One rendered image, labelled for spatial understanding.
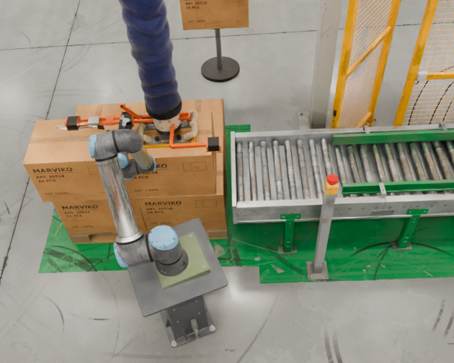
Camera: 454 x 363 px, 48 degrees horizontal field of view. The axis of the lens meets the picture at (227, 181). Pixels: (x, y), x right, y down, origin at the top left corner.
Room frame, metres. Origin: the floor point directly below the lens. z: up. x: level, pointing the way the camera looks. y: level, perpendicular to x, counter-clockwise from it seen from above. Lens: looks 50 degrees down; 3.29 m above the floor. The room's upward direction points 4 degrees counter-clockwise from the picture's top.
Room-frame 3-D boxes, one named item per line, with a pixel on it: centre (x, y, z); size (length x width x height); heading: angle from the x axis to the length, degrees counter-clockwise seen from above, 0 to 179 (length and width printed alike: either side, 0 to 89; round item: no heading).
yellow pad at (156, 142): (2.32, 0.36, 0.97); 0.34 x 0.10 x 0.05; 88
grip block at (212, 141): (2.14, 0.06, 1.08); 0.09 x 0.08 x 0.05; 178
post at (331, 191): (1.84, -0.60, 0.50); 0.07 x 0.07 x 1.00; 87
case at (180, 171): (2.39, 0.37, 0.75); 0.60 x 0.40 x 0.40; 87
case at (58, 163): (2.42, 0.98, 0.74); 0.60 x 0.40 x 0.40; 88
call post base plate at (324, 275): (1.84, -0.60, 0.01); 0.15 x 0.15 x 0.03; 87
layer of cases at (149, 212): (2.70, 0.60, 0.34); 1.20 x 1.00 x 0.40; 87
